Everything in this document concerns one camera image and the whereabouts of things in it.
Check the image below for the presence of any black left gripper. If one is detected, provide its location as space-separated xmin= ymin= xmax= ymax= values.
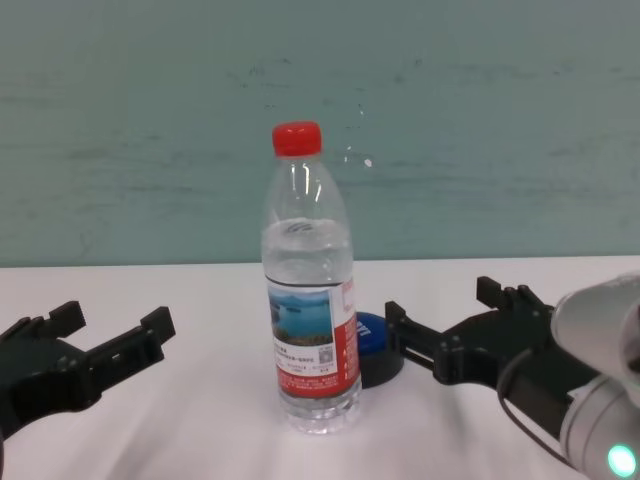
xmin=0 ymin=300 xmax=177 ymax=444

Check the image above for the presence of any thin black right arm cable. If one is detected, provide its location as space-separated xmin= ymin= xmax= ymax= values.
xmin=496 ymin=347 xmax=571 ymax=469

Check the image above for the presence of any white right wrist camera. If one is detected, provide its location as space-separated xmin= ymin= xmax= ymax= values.
xmin=549 ymin=272 xmax=640 ymax=377

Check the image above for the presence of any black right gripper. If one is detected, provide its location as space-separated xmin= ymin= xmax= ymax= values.
xmin=384 ymin=276 xmax=601 ymax=441

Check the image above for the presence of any clear red-capped water bottle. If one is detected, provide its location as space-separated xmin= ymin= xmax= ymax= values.
xmin=260 ymin=120 xmax=364 ymax=435

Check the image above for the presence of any blue button with black base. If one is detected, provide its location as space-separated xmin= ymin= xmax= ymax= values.
xmin=355 ymin=311 xmax=404 ymax=389

